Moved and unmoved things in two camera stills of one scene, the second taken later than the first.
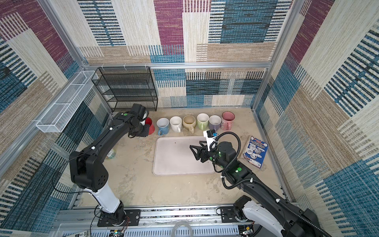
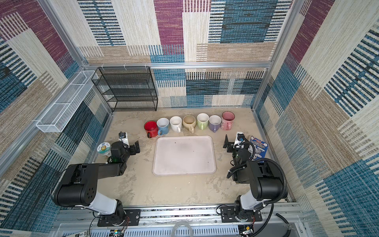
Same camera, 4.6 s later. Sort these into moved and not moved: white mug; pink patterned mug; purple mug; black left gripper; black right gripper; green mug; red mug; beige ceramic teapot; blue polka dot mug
Moved: black left gripper; red mug; black right gripper
Not moved: blue polka dot mug; white mug; pink patterned mug; green mug; purple mug; beige ceramic teapot
